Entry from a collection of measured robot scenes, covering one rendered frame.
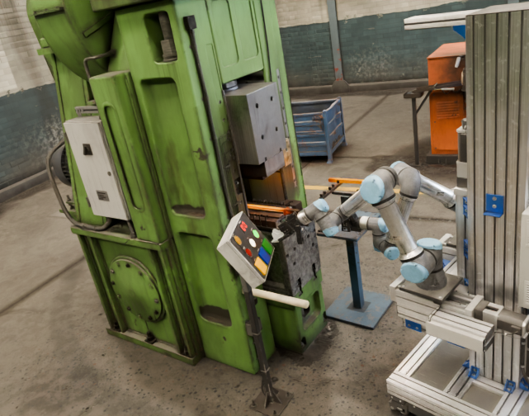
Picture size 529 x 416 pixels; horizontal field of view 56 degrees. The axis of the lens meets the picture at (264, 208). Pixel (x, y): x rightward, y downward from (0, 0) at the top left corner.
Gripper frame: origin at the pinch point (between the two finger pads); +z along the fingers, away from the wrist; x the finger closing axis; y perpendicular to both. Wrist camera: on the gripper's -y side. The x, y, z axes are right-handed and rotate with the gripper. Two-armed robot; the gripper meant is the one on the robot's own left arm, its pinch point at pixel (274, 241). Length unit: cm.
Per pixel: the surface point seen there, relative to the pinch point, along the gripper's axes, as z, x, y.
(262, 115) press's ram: -27, -41, 52
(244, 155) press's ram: -6, -35, 41
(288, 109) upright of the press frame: -28, -91, 40
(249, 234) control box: 5.2, 6.1, 12.7
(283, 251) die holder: 13.5, -30.0, -18.5
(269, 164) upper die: -11.9, -39.1, 27.7
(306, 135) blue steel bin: 55, -417, -42
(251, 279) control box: 10.2, 27.1, -0.5
